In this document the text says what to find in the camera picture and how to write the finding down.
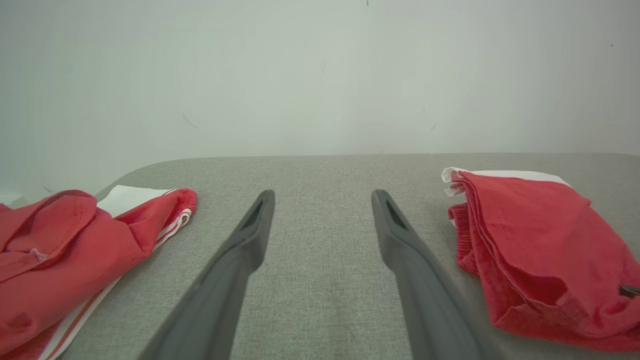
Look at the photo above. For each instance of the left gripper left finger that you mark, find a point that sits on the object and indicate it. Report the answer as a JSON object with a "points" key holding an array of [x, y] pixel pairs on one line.
{"points": [[225, 280]]}

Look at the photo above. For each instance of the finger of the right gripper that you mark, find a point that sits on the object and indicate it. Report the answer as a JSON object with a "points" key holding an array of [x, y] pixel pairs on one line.
{"points": [[631, 291]]}

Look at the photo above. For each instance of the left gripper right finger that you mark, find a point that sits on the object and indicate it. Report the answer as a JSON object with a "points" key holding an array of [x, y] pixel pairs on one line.
{"points": [[425, 290]]}

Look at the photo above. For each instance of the red garment white band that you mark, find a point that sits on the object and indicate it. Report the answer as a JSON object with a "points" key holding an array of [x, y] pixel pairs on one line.
{"points": [[540, 250]]}

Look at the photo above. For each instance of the red jersey white striped trim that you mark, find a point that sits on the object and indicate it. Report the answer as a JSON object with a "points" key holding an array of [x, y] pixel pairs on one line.
{"points": [[60, 260]]}

